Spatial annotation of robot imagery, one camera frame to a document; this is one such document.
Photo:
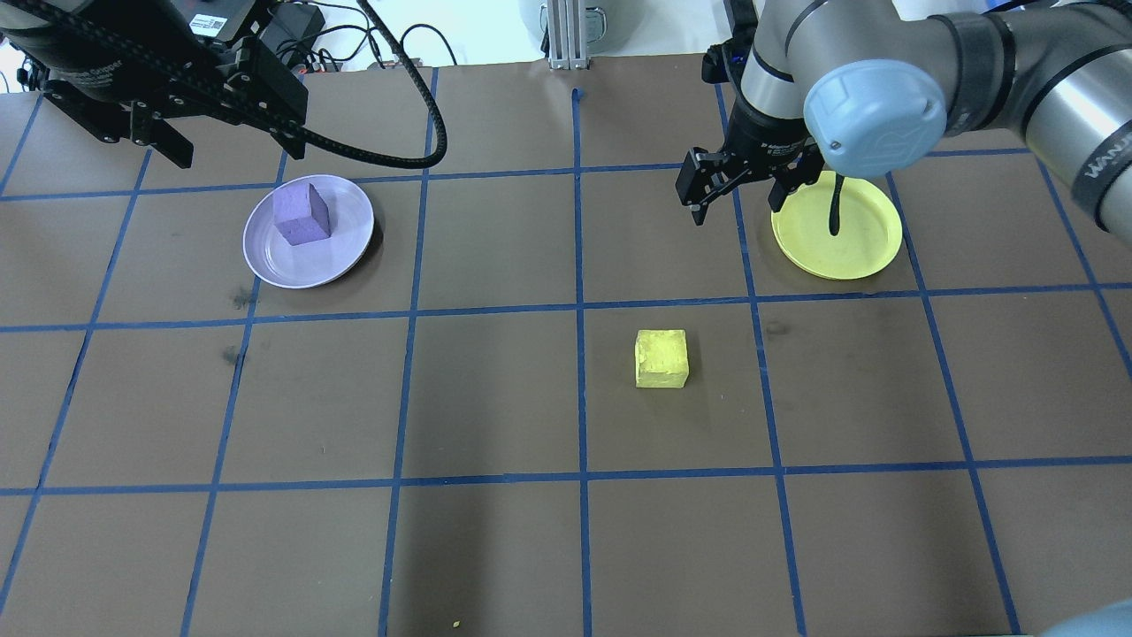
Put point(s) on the purple plastic plate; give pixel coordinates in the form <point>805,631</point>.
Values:
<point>305,265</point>

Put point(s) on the purple foam block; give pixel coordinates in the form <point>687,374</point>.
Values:
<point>301,217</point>

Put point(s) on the yellow plastic plate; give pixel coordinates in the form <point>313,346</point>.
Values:
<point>862,239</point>

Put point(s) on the black power adapter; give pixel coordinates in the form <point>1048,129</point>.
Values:
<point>301,22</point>

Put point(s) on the black power strip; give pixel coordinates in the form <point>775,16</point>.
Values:
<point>398,62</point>

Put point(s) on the aluminium profile post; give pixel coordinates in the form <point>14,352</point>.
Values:
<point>568,35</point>

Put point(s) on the yellow foam block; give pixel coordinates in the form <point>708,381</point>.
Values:
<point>661,358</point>

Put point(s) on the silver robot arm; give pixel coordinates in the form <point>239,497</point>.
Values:
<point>884,115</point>

